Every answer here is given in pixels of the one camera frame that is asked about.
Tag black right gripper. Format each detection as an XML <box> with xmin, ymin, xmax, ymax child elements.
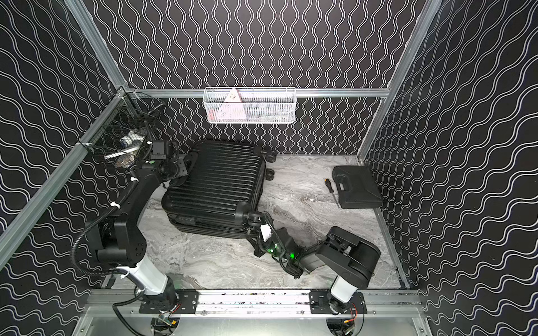
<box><xmin>246</xmin><ymin>231</ymin><xmax>290</xmax><ymax>264</ymax></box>

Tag black ribbed hard-shell suitcase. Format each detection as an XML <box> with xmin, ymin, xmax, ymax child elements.
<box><xmin>161</xmin><ymin>141</ymin><xmax>276</xmax><ymax>239</ymax></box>

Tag white wire wall basket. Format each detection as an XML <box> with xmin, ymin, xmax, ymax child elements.
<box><xmin>203</xmin><ymin>87</ymin><xmax>297</xmax><ymax>124</ymax></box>

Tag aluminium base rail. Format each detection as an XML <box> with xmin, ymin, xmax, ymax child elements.
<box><xmin>73</xmin><ymin>289</ymin><xmax>432</xmax><ymax>335</ymax></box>

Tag aluminium frame crossbar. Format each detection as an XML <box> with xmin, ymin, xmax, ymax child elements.
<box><xmin>126</xmin><ymin>88</ymin><xmax>389</xmax><ymax>99</ymax></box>

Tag silver items in black basket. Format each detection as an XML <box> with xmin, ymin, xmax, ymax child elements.
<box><xmin>104</xmin><ymin>130</ymin><xmax>146</xmax><ymax>169</ymax></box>

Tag black handled screwdriver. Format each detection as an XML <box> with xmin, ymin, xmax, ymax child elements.
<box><xmin>324</xmin><ymin>179</ymin><xmax>340</xmax><ymax>208</ymax></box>

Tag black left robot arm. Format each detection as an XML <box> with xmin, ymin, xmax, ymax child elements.
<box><xmin>69</xmin><ymin>141</ymin><xmax>198</xmax><ymax>307</ymax></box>

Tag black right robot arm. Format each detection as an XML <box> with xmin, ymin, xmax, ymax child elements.
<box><xmin>245</xmin><ymin>211</ymin><xmax>381</xmax><ymax>316</ymax></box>

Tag pink triangular card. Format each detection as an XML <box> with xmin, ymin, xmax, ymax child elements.
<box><xmin>215</xmin><ymin>88</ymin><xmax>247</xmax><ymax>122</ymax></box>

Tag black wire corner basket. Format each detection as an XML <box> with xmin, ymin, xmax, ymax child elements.
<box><xmin>79</xmin><ymin>88</ymin><xmax>166</xmax><ymax>170</ymax></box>

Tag black plastic tool case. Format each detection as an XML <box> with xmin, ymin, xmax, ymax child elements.
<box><xmin>332</xmin><ymin>165</ymin><xmax>383</xmax><ymax>209</ymax></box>

